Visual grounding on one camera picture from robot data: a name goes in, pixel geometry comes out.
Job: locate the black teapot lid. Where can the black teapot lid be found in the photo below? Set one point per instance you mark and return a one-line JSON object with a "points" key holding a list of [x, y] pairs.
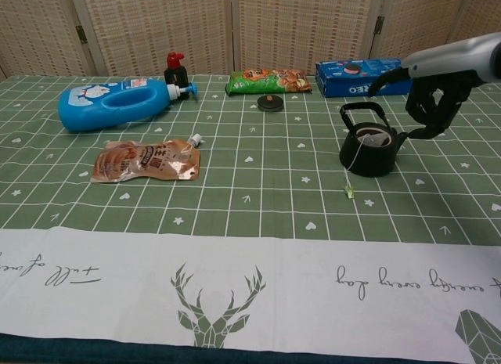
{"points": [[270, 105]]}

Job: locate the green checked tablecloth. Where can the green checked tablecloth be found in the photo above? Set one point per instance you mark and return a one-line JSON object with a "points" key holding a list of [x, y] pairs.
{"points": [[250, 231]]}

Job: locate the woven folding screen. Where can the woven folding screen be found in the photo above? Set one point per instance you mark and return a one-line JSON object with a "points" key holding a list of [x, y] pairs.
{"points": [[156, 27]]}

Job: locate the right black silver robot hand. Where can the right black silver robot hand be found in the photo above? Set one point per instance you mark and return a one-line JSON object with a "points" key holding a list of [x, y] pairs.
{"points": [[450, 60]]}

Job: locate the blue detergent bottle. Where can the blue detergent bottle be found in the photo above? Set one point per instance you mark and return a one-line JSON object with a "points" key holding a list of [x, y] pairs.
{"points": [[90, 111]]}

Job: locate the blue Oreo cookie box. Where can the blue Oreo cookie box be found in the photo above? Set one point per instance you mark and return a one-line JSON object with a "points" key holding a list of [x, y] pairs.
{"points": [[340, 86]]}

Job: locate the green snack packet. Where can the green snack packet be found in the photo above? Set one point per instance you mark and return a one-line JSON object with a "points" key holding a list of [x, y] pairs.
{"points": [[270, 82]]}

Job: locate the brown spout pouch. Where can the brown spout pouch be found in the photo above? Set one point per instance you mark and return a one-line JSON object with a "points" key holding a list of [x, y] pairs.
{"points": [[145, 162]]}

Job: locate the black cast iron teapot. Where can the black cast iron teapot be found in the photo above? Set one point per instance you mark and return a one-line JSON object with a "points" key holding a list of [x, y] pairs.
{"points": [[368, 162]]}

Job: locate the small black bottle red cap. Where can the small black bottle red cap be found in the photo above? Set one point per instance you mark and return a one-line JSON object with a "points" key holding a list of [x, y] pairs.
{"points": [[176, 72]]}

